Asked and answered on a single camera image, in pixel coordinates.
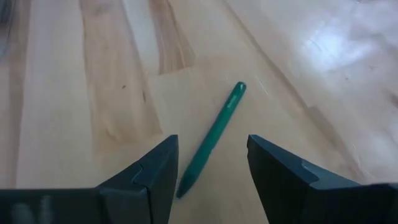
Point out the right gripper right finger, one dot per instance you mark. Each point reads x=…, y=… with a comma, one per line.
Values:
x=326, y=205

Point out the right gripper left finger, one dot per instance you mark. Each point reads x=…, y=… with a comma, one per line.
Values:
x=77, y=207

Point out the green pen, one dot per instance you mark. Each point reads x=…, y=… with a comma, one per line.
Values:
x=214, y=133

